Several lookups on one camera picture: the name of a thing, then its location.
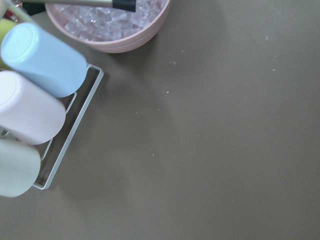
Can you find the pink bowl of ice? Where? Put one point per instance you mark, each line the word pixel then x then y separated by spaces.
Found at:
pixel 107 29

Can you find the pink plastic cup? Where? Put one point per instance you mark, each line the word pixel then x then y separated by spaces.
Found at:
pixel 28 112

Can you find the light blue plastic cup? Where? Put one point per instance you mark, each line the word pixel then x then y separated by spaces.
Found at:
pixel 44 59

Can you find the pale mint white cup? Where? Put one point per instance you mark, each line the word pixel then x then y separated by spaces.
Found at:
pixel 19 167

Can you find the white wire cup rack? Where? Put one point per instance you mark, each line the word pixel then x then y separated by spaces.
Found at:
pixel 53 151

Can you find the metal scoop black handle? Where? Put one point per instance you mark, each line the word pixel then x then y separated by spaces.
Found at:
pixel 127 5

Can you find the wooden rack handle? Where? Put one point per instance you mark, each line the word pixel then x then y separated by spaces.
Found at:
pixel 7 5

